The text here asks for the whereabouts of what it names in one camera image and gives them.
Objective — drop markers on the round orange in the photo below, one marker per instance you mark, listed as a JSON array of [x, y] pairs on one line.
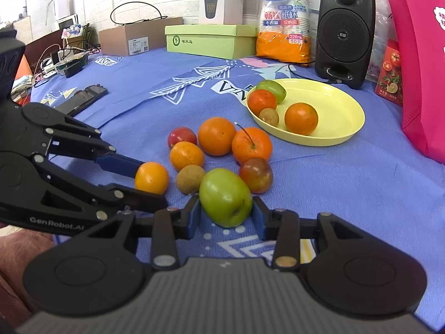
[[217, 136], [301, 118]]

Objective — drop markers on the small orange tangerine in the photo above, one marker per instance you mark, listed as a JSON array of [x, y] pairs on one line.
[[261, 101], [186, 155]]

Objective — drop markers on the white power strip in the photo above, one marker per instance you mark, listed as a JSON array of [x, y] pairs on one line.
[[51, 65]]

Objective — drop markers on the brown cardboard box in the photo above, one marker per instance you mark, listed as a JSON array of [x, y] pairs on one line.
[[139, 36]]

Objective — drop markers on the clear plastic bag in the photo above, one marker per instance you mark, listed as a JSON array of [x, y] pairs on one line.
[[380, 24]]

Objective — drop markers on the red tomato print box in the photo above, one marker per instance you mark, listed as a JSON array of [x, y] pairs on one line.
[[389, 73]]

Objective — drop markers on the orange with stem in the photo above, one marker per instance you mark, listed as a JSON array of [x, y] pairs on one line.
[[252, 145]]

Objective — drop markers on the small red plum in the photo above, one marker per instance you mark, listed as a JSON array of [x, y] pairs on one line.
[[181, 136]]

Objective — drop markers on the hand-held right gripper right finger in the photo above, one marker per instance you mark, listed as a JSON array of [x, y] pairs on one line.
[[259, 220]]

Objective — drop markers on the white box with cup print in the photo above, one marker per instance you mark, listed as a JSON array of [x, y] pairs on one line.
[[220, 1]]

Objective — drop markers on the brown longan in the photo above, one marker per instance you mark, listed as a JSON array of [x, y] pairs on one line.
[[269, 117], [190, 179]]

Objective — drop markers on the black remote control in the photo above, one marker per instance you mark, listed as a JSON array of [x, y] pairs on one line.
[[85, 96]]

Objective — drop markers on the small yellow-orange kumquat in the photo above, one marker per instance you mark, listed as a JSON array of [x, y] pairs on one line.
[[152, 178]]

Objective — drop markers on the black speaker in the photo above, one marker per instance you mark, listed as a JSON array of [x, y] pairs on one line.
[[344, 31]]

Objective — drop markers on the large green jujube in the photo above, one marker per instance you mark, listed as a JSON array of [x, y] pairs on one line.
[[225, 197]]

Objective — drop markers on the white appliance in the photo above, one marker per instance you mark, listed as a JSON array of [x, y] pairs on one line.
[[62, 10]]

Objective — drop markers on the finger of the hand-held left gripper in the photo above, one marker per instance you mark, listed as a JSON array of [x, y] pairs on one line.
[[139, 200], [120, 165]]

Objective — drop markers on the yellow plastic plate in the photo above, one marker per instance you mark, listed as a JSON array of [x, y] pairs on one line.
[[337, 111]]

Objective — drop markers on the blue printed tablecloth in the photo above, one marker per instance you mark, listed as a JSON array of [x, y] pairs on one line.
[[347, 181]]

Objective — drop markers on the pink fabric bag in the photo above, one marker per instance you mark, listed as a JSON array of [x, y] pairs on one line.
[[420, 76]]

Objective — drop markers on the green shoe box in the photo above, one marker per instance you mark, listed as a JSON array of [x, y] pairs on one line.
[[208, 41]]

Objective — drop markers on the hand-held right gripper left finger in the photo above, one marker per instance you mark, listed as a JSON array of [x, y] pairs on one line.
[[193, 217]]

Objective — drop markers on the orange paper cup package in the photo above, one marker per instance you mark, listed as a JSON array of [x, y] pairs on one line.
[[283, 24]]

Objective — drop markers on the red-green plum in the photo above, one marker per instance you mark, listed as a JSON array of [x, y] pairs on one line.
[[256, 175]]

